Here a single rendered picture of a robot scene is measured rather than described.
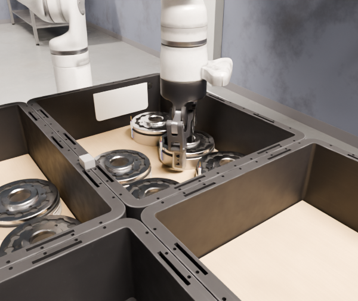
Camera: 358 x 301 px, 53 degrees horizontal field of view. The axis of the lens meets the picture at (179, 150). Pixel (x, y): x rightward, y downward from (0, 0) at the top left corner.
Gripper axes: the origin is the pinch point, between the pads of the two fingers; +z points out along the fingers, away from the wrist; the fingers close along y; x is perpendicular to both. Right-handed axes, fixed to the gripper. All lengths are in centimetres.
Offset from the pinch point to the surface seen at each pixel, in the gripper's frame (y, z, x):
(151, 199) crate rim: 24.5, -7.8, 1.7
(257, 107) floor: -242, 85, 15
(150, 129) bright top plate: -6.9, -0.6, -8.1
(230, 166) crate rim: 15.6, -7.8, 9.4
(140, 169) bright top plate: 8.1, -0.7, -5.3
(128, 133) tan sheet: -9.5, 2.3, -13.9
